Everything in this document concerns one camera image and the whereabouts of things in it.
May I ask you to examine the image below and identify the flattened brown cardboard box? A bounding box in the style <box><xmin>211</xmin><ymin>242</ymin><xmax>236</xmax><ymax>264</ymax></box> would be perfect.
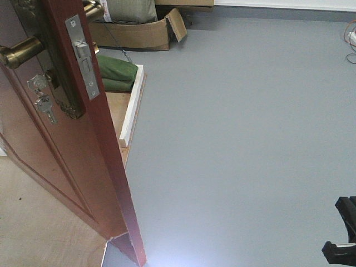
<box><xmin>88</xmin><ymin>8</ymin><xmax>187</xmax><ymax>51</ymax></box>

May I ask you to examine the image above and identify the brown wooden door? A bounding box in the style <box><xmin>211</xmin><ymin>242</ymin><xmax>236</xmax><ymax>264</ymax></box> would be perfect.
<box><xmin>1</xmin><ymin>1</ymin><xmax>146</xmax><ymax>266</ymax></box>

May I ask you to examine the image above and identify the rear brass door handle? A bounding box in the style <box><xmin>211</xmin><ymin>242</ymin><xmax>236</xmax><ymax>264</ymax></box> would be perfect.
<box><xmin>82</xmin><ymin>0</ymin><xmax>105</xmax><ymax>22</ymax></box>

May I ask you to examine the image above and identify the upper green sandbag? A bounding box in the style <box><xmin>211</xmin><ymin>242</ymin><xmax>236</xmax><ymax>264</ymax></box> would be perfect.
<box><xmin>97</xmin><ymin>55</ymin><xmax>139</xmax><ymax>81</ymax></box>

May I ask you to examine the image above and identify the lower green sandbag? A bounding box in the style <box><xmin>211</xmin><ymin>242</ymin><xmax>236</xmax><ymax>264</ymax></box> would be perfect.
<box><xmin>102</xmin><ymin>78</ymin><xmax>134</xmax><ymax>93</ymax></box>

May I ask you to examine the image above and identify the grey-green woven sack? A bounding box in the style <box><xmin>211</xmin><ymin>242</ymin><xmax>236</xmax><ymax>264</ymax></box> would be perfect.
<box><xmin>101</xmin><ymin>0</ymin><xmax>157</xmax><ymax>24</ymax></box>

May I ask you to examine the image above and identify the silver key bunch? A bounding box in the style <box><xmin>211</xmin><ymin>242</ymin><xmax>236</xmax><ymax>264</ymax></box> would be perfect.
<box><xmin>27</xmin><ymin>74</ymin><xmax>58</xmax><ymax>124</ymax></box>

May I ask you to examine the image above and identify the orange cable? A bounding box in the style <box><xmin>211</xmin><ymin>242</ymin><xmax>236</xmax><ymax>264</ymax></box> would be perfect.
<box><xmin>343</xmin><ymin>21</ymin><xmax>356</xmax><ymax>65</ymax></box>

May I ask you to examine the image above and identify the white power strip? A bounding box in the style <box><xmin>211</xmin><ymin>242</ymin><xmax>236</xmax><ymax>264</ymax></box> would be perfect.
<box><xmin>347</xmin><ymin>31</ymin><xmax>356</xmax><ymax>46</ymax></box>

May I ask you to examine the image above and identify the thin dark cord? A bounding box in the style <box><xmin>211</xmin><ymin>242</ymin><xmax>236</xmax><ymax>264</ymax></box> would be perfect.
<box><xmin>97</xmin><ymin>19</ymin><xmax>137</xmax><ymax>66</ymax></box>

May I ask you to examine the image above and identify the green sandbag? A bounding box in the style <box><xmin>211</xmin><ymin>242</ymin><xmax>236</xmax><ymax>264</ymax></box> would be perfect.
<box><xmin>102</xmin><ymin>78</ymin><xmax>134</xmax><ymax>93</ymax></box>
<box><xmin>97</xmin><ymin>55</ymin><xmax>139</xmax><ymax>81</ymax></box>

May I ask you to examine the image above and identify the brass door handle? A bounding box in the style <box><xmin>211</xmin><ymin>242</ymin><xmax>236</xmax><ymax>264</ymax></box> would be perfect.
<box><xmin>1</xmin><ymin>36</ymin><xmax>45</xmax><ymax>69</ymax></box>
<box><xmin>82</xmin><ymin>0</ymin><xmax>105</xmax><ymax>22</ymax></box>

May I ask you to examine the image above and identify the brass handle backplate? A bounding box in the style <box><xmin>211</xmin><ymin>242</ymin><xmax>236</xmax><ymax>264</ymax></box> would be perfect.
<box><xmin>11</xmin><ymin>1</ymin><xmax>84</xmax><ymax>119</ymax></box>

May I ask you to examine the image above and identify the far white wooden edge rail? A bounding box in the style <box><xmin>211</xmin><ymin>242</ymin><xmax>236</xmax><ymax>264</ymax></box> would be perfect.
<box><xmin>118</xmin><ymin>65</ymin><xmax>146</xmax><ymax>148</ymax></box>

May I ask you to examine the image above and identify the silver latch plate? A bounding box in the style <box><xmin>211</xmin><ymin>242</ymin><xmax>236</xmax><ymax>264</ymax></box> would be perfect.
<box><xmin>65</xmin><ymin>14</ymin><xmax>100</xmax><ymax>100</ymax></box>

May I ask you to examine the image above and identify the black robot gripper part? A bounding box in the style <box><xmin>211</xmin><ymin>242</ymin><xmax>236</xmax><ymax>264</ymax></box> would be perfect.
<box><xmin>322</xmin><ymin>196</ymin><xmax>356</xmax><ymax>265</ymax></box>

